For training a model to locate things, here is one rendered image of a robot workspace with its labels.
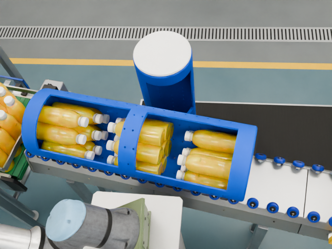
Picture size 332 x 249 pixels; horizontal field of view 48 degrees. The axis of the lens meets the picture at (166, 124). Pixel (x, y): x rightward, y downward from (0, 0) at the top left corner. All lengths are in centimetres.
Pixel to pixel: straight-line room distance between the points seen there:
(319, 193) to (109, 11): 262
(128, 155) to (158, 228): 28
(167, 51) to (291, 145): 115
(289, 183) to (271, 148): 95
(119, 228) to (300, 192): 78
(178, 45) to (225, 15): 166
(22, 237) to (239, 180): 69
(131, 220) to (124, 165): 31
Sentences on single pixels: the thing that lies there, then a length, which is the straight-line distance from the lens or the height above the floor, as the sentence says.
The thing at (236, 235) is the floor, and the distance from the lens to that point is 246.
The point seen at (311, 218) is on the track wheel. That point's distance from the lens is 153.
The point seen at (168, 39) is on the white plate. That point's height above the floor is 104.
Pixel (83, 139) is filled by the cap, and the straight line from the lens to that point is 151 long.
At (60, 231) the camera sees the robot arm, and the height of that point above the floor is 142.
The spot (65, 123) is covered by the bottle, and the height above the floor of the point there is 118.
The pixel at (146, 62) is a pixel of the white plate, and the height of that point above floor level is 104.
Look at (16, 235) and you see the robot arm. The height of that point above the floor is 139.
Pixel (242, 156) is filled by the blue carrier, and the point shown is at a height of 123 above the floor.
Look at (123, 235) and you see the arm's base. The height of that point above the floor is 132.
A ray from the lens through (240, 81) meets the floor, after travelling 297.
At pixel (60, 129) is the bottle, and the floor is 115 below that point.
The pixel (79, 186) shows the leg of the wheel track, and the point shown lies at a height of 55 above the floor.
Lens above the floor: 239
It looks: 59 degrees down
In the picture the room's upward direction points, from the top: 11 degrees counter-clockwise
